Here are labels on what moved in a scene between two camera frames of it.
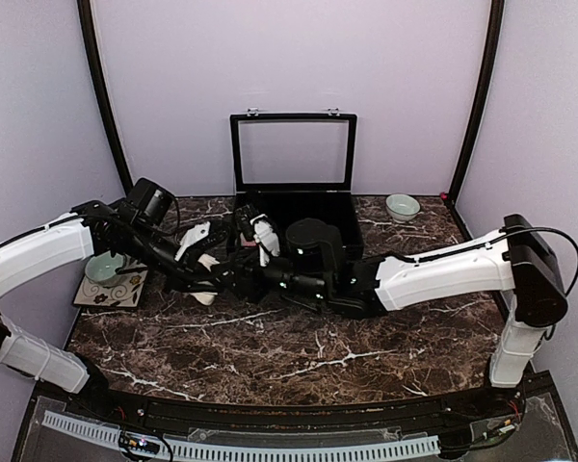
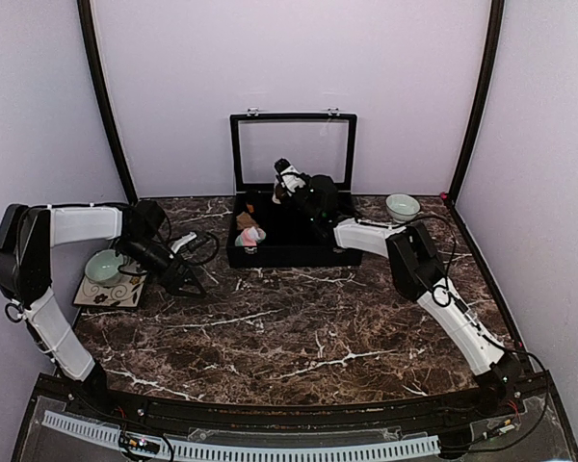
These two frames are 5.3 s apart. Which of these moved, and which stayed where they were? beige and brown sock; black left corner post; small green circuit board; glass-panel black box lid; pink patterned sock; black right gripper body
Moved: black right gripper body; beige and brown sock
Stayed: black left corner post; glass-panel black box lid; small green circuit board; pink patterned sock
